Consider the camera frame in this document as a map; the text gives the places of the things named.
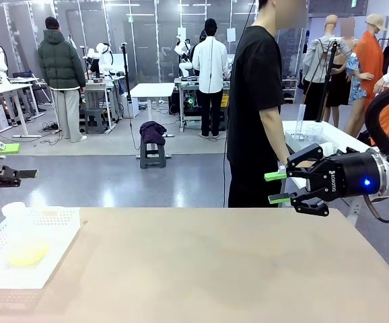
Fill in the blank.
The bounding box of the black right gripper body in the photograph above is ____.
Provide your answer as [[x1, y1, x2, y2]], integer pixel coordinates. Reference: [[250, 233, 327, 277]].
[[307, 149, 383, 203]]

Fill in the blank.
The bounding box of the translucent white Erlenmeyer flask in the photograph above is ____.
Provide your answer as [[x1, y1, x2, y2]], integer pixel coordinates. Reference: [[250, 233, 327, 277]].
[[1, 201, 52, 268]]

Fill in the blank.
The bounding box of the person's right forearm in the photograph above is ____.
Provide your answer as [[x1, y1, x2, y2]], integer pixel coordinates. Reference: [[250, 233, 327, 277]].
[[258, 107, 292, 168]]

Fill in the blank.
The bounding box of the person's right hand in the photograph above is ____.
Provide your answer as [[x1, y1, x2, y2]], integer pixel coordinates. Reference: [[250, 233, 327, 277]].
[[277, 156, 316, 174]]

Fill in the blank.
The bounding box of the large white table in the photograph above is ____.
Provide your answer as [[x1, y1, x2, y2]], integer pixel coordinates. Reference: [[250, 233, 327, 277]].
[[281, 120, 374, 218]]

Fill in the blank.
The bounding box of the white shoe rack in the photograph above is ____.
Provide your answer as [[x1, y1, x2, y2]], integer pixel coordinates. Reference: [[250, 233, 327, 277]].
[[281, 75, 298, 104]]

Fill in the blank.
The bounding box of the black tripod stand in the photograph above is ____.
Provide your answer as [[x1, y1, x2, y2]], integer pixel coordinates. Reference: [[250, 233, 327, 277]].
[[314, 38, 341, 124]]

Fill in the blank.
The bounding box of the person in black T-shirt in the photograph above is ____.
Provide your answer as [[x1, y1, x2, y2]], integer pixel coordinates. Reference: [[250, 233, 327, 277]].
[[226, 0, 308, 209]]

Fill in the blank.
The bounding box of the grey plastic step stool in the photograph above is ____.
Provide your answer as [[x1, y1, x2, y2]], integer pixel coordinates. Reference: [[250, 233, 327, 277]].
[[84, 108, 108, 135], [139, 136, 168, 170]]

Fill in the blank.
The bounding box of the mannequin in blue patterned dress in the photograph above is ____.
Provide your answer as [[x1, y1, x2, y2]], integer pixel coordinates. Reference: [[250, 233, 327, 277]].
[[345, 52, 374, 106]]

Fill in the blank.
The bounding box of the person in green puffer jacket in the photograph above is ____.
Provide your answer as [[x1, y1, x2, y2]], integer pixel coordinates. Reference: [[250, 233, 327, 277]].
[[38, 16, 87, 143]]

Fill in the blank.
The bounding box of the mannequin in grey shirt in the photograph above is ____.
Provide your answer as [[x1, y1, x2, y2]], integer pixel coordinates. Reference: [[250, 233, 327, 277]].
[[301, 15, 353, 102]]

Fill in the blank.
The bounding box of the grey workbench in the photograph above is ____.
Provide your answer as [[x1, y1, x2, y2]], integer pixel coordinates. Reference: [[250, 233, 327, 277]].
[[79, 75, 129, 131], [174, 76, 232, 133]]

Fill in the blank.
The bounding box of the mannequin in orange outfit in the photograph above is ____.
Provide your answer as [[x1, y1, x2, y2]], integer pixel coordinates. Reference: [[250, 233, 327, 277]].
[[344, 13, 389, 139]]

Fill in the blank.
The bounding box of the person in white shirt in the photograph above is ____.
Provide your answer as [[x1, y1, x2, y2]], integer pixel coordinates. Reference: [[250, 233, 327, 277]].
[[192, 18, 231, 140]]

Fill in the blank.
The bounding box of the dark purple jacket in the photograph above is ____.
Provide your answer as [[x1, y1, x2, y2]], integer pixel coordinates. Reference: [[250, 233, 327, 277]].
[[139, 120, 168, 147]]

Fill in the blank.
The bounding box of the white standing desk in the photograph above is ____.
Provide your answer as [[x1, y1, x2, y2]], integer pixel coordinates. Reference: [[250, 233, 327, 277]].
[[130, 83, 176, 138]]

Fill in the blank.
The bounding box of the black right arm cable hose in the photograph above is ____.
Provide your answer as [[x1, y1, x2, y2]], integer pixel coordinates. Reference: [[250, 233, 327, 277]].
[[365, 82, 389, 156]]

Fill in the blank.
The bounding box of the black camera pole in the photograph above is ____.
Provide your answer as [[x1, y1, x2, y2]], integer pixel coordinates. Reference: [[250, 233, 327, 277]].
[[120, 42, 133, 118]]

